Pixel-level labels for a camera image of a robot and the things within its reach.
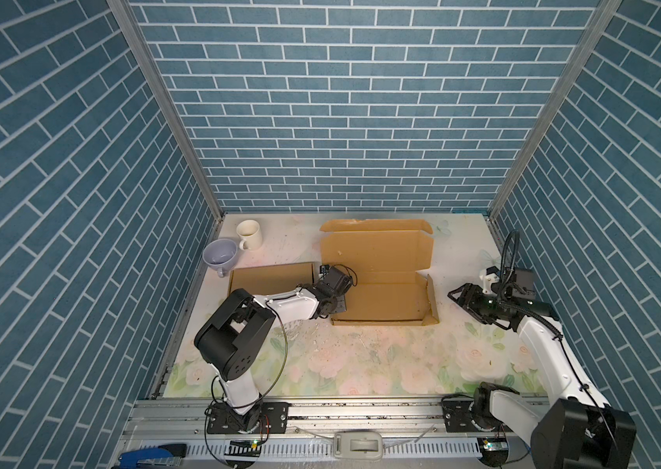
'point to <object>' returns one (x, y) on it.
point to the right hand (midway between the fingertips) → (454, 294)
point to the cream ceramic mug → (250, 233)
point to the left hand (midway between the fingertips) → (338, 302)
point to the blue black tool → (169, 454)
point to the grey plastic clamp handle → (358, 446)
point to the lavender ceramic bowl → (221, 255)
